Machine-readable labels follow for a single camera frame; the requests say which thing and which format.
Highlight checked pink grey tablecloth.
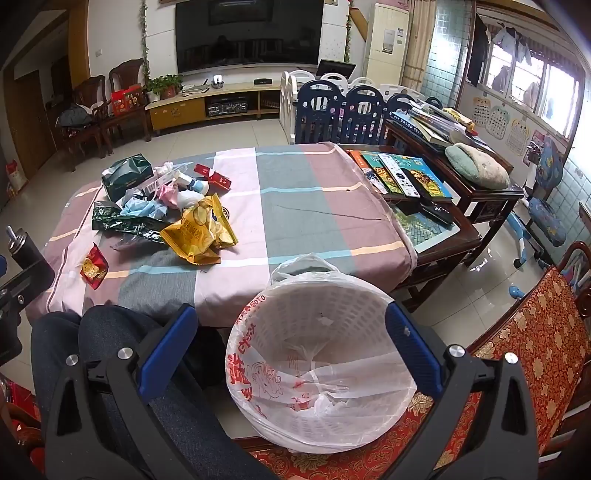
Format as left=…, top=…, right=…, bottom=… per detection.
left=25, top=141, right=419, bottom=329

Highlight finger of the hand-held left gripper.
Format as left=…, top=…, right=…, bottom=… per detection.
left=0, top=256, right=56, bottom=315

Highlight stack of books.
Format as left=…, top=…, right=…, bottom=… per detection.
left=403, top=102, right=477, bottom=147

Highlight hanging clothes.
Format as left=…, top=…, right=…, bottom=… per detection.
left=465, top=13, right=534, bottom=89

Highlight beige curtain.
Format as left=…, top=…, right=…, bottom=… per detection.
left=403, top=0, right=431, bottom=89

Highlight potted green plant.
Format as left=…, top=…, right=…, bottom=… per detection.
left=147, top=74, right=184, bottom=101

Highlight black steel-rimmed tumbler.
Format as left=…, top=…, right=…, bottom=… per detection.
left=6, top=225, right=45, bottom=278

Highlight blue children's desk chair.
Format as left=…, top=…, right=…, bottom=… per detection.
left=521, top=137, right=570, bottom=269

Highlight dark wooden armchair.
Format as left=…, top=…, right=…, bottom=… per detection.
left=55, top=75, right=113, bottom=160
left=107, top=58, right=152, bottom=143

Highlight large flat television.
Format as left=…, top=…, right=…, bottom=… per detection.
left=174, top=0, right=322, bottom=75

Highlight row of wall posters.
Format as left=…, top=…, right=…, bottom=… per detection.
left=472, top=93, right=546, bottom=163

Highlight dark wooden tea table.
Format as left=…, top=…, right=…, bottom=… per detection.
left=337, top=144, right=485, bottom=315

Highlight yellow chip bag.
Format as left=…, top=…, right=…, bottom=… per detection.
left=159, top=193, right=239, bottom=267

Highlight small red snack packet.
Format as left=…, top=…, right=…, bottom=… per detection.
left=79, top=244, right=110, bottom=291

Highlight blue white toy scooter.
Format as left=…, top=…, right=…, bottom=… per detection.
left=505, top=213, right=533, bottom=269

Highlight green tissue pack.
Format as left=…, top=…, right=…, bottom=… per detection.
left=101, top=154, right=154, bottom=202

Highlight dark wooden side table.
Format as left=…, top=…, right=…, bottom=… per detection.
left=382, top=111, right=526, bottom=241

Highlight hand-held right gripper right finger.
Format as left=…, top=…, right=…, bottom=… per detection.
left=385, top=300, right=540, bottom=480

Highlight black monitor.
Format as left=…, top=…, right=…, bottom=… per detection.
left=315, top=59, right=357, bottom=80

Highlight red gift box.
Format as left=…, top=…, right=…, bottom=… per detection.
left=110, top=85, right=144, bottom=116

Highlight person's right leg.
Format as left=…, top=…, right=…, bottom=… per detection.
left=78, top=305, right=262, bottom=480

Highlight yellow wooden television cabinet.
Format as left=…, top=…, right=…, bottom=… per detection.
left=145, top=82, right=286, bottom=136

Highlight green snack bag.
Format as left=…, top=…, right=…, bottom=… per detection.
left=92, top=200, right=168, bottom=244

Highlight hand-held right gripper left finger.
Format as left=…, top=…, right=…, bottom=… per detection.
left=44, top=304, right=218, bottom=480

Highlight stack of plastic stools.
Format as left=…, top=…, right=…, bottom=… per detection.
left=294, top=80, right=445, bottom=145

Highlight white playpen fence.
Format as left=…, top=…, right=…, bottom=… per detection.
left=280, top=69, right=428, bottom=145

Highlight black bag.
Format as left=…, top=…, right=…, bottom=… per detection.
left=56, top=103, right=96, bottom=129

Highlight white remote control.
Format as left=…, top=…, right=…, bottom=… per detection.
left=378, top=154, right=413, bottom=198

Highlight crumpled white tissue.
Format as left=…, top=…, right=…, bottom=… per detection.
left=177, top=190, right=205, bottom=212

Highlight blue face mask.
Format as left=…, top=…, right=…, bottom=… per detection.
left=131, top=199, right=170, bottom=220
left=122, top=186, right=154, bottom=206

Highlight white blue medicine box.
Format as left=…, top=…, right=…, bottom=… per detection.
left=142, top=170, right=181, bottom=195

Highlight black remote control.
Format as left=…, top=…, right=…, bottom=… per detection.
left=419, top=200, right=454, bottom=227
left=399, top=168, right=424, bottom=199

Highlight red cigarette pack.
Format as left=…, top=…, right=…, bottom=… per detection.
left=193, top=163, right=232, bottom=190

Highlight colourful picture book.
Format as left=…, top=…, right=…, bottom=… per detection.
left=345, top=150, right=454, bottom=202

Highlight white lined trash basket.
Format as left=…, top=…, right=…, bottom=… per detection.
left=225, top=252, right=419, bottom=454

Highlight cream standing air conditioner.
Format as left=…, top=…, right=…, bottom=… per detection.
left=361, top=3, right=411, bottom=88

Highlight white mesh waste basket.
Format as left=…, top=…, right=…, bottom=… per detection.
left=230, top=271, right=417, bottom=452

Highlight grey green cushion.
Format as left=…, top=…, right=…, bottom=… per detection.
left=444, top=142, right=511, bottom=190

